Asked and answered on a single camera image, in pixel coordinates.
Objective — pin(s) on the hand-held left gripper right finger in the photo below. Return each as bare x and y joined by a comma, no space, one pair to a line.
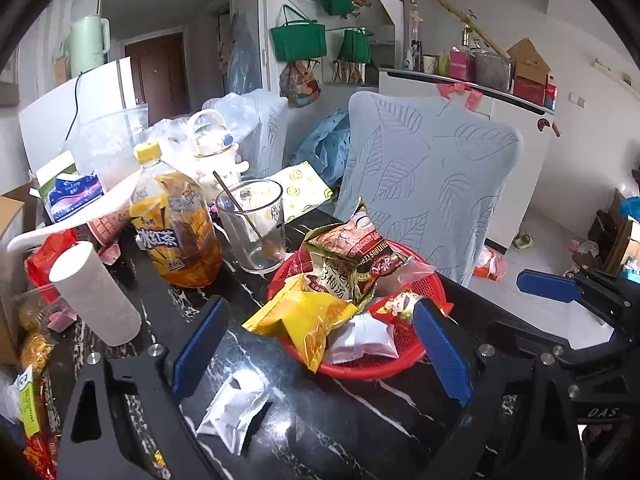
442,355

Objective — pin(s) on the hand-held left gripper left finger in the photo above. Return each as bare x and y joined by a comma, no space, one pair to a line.
200,350

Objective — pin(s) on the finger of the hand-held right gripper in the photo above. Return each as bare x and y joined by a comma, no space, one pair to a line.
547,284
525,335

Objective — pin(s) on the red plastic basket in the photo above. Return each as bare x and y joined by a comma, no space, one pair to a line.
380,366

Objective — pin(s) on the white foil snack packet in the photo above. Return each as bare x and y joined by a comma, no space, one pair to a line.
235,410
362,337

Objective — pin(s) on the clear zip bag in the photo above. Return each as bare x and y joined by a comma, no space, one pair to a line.
416,272

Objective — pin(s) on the dark brown snack packet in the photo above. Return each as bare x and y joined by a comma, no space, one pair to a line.
380,266

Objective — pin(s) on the yellow snack packet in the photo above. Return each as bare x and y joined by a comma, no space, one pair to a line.
305,315

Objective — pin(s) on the white and red snack packet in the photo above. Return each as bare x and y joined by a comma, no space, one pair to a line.
325,276

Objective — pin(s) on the brown nut snack packet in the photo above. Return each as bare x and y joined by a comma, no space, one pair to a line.
345,240

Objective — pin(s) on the small green floor item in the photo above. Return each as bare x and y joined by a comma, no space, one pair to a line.
522,240

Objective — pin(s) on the orange and white plastic bag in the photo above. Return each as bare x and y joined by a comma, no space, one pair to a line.
490,265

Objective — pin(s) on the white paper roll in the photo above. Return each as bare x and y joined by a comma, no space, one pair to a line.
95,295

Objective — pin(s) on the iced tea bottle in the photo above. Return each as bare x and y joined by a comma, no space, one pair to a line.
175,230

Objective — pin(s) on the white cabinet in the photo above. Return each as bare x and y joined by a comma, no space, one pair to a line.
525,160

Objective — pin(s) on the clear glass cup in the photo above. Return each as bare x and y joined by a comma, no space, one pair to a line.
250,230

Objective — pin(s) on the pink paper cup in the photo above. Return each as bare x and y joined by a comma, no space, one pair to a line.
110,225

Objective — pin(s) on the chair with blue leaf cover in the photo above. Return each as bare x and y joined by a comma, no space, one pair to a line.
430,180

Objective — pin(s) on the gold snack packet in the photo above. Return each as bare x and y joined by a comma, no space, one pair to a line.
36,352

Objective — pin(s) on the small clear plastic tub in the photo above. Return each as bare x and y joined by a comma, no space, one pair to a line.
30,310

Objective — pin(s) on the red snack bag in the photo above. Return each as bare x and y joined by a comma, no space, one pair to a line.
47,260

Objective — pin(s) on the green label packet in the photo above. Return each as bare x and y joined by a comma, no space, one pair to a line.
29,400

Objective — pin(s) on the white plush toy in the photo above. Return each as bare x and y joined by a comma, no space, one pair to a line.
222,172

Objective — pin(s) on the yellow smiley packet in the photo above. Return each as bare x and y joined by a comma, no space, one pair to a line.
300,190

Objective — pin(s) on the red box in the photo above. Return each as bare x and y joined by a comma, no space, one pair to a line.
532,92

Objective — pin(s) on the blue tissue pack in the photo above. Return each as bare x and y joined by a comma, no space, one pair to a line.
75,197

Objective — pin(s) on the pink ribbon bow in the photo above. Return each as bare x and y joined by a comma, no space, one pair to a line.
457,91

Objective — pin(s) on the metal container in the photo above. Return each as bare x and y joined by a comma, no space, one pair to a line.
492,70

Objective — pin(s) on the small open cardboard box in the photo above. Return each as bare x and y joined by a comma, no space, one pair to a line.
530,60

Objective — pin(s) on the chair with white leaf cover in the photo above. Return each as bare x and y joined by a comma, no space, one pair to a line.
267,135

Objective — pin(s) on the large clear plastic container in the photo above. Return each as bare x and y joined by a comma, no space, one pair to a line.
107,140

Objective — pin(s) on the green and white carton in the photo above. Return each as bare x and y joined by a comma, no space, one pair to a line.
55,170

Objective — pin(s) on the pink box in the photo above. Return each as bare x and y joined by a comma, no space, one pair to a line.
461,65

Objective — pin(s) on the blue plastic bag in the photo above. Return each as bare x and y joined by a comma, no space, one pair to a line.
322,147

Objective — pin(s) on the clear plastic bag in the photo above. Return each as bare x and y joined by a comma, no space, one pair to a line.
227,107

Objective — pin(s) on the white mug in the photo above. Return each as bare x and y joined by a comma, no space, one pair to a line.
431,64

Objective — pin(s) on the brown door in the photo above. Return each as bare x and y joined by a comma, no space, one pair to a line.
157,75

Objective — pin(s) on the white refrigerator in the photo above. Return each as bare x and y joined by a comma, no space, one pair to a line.
50,115

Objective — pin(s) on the patterned tote bag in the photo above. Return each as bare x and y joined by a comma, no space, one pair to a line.
299,85

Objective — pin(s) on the tall glass bottle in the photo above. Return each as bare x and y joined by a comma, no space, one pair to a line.
415,30

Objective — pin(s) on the bamboo pole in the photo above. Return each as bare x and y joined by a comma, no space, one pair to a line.
457,10

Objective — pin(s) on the narrow green tote bag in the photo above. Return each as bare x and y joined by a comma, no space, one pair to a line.
355,47

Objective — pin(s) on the pale green kettle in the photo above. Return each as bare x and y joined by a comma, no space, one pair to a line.
89,45

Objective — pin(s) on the wide green tote bag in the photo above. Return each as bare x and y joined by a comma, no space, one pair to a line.
299,40

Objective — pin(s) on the wall switch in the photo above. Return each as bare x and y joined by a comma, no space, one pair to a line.
578,100

